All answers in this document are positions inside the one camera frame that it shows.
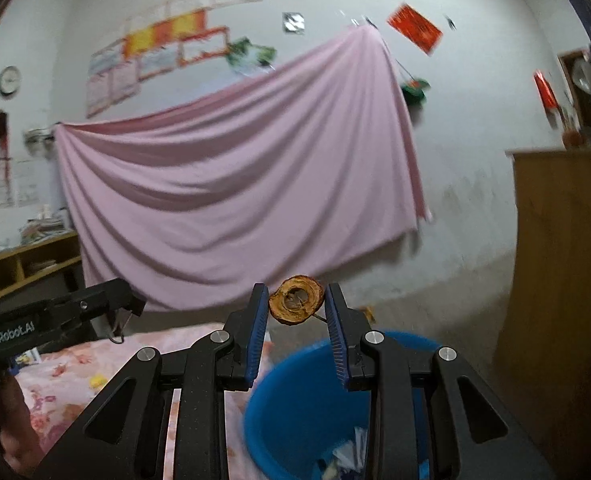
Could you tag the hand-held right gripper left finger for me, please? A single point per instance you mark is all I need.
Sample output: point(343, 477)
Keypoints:
point(258, 340)

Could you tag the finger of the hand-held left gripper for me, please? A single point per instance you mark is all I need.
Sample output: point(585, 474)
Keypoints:
point(105, 300)

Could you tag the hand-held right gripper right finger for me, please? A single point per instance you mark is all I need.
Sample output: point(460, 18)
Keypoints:
point(336, 340)

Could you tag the brown dried fruit peel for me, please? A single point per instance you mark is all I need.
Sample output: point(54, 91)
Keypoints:
point(280, 310)

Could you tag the blue plastic bucket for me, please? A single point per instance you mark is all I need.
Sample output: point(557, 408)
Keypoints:
point(295, 400)

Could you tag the person's left hand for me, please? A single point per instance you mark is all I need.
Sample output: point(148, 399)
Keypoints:
point(20, 420)

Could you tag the floral printed blanket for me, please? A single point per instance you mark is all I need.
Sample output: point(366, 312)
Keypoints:
point(60, 385)

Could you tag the wooden shelf unit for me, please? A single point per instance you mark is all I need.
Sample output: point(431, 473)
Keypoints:
point(5, 260)

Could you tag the small yellow item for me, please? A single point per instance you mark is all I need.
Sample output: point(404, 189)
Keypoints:
point(97, 381)

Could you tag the stack of papers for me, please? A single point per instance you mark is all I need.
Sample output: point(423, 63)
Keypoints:
point(45, 227)

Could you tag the white wrappers in bucket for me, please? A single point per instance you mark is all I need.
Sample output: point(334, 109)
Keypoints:
point(348, 452)

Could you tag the pink hanging sheet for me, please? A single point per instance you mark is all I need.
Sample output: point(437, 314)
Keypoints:
point(225, 185)

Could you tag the wooden cabinet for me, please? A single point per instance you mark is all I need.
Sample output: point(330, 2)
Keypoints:
point(560, 285)

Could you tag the green hanging ornament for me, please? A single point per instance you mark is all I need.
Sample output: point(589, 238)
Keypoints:
point(415, 91)

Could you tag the red diamond paper poster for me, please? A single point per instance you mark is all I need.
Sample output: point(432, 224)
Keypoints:
point(415, 29)

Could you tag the white plastic bag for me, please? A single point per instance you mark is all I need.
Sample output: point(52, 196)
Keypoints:
point(586, 75)

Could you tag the white paper wall calendar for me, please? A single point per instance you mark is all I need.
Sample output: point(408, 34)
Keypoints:
point(22, 185)

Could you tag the metal wall rack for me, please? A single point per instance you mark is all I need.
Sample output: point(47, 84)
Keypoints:
point(40, 139)

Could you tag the round wall clock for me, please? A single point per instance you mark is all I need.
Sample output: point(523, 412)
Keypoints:
point(10, 80)

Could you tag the group of wall certificates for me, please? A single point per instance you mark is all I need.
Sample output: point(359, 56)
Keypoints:
point(165, 40)

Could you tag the green printed wall picture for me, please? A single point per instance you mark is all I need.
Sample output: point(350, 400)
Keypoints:
point(249, 55)

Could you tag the silver foil wall sticker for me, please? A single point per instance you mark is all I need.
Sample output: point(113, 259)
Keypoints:
point(294, 22)

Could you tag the red wall banner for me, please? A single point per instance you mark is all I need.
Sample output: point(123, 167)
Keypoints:
point(545, 91)

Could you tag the wooden framed wall cupboard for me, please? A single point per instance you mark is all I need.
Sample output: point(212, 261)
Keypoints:
point(568, 105)

